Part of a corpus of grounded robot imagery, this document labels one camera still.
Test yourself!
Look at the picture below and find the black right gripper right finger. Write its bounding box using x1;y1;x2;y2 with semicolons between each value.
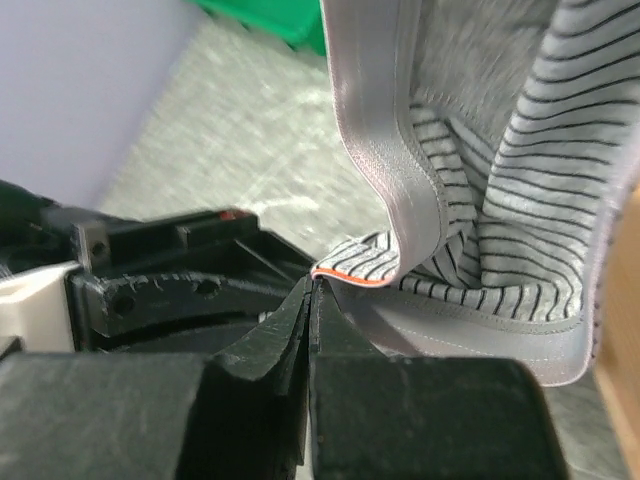
309;279;383;360

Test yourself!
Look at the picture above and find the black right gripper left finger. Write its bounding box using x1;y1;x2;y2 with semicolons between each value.
213;276;311;395

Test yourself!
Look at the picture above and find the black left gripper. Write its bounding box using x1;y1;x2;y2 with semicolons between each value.
1;182;312;353

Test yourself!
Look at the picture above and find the striped grey boxer underwear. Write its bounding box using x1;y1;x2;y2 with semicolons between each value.
312;1;639;386

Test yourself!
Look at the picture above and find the green plastic tray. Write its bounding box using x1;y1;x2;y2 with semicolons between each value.
195;0;326;56

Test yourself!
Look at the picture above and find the wooden clothes rack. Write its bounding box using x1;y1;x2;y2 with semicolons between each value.
595;191;639;479

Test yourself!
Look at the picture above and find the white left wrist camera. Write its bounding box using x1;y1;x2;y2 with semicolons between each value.
1;262;79;352

